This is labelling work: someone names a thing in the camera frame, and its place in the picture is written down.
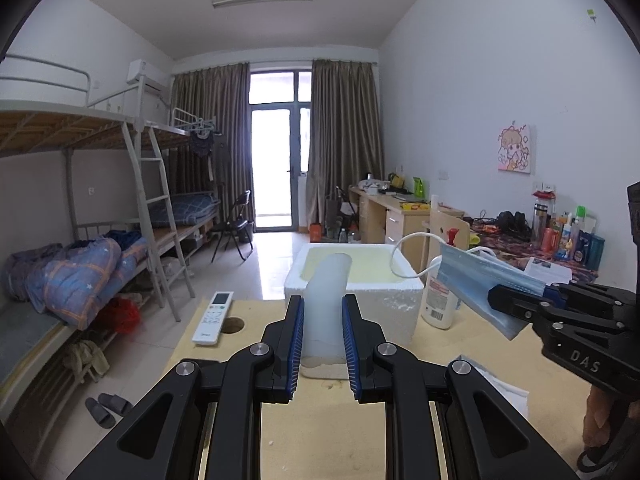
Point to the ceiling tube light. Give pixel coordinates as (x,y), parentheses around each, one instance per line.
(262,1)

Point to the brown curtain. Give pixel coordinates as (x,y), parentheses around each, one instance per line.
(215,135)
(345,135)

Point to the pink cartoon wall poster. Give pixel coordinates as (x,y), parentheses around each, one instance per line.
(516,147)

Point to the hanging dark clothes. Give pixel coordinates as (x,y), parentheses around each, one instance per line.
(201,144)

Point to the glass balcony door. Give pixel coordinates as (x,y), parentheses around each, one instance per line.
(275,160)

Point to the white foam box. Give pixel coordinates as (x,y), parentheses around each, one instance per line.
(395,305)

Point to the beige cloth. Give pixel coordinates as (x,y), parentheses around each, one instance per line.
(87,357)

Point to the grey slipper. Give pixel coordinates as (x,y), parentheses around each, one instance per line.
(100,412)
(116,404)

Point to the row of toiletry bottles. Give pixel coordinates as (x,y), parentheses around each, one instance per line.
(565,235)

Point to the grey purple blanket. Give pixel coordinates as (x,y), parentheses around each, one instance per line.
(25,270)

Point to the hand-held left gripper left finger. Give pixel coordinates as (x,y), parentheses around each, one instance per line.
(295,350)

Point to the wooden desk with drawers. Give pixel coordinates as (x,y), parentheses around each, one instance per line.
(400,222)

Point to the wooden chair with smiley face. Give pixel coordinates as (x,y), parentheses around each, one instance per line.
(437,230)

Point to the printed paper sheet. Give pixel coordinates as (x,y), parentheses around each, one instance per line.
(550,270)

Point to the yellow flat box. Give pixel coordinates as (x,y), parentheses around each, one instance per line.
(415,205)

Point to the white remote control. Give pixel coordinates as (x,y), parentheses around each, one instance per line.
(214,317)

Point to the metal bunk bed with ladder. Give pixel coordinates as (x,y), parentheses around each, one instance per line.
(30,125)

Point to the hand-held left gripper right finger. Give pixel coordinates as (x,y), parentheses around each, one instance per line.
(351,350)

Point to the white air conditioner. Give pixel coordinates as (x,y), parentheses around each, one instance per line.
(145,75)

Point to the blue plaid quilt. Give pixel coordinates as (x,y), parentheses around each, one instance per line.
(185,207)

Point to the black folding chair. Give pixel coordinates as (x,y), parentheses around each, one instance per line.
(235,225)

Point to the black headphones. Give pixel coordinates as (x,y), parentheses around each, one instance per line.
(512,225)

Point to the desk with patterned cloth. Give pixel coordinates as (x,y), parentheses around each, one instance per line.
(505,247)

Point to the dark blue clothes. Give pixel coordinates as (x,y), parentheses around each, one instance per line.
(125,237)

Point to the blue quilt with orange lines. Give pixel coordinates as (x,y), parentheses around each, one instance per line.
(80,280)

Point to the red bag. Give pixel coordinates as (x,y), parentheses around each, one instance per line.
(120,315)

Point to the person's right hand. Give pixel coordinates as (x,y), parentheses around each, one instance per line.
(600,415)

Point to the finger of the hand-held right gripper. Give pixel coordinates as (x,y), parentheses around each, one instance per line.
(590,294)
(515,305)

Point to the green packet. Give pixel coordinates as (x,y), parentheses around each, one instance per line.
(418,187)

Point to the white lotion bottle red pump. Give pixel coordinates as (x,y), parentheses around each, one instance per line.
(440,305)

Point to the stack of blue face masks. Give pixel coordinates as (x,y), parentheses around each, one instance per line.
(470,280)

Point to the orange container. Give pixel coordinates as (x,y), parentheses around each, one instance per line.
(315,233)

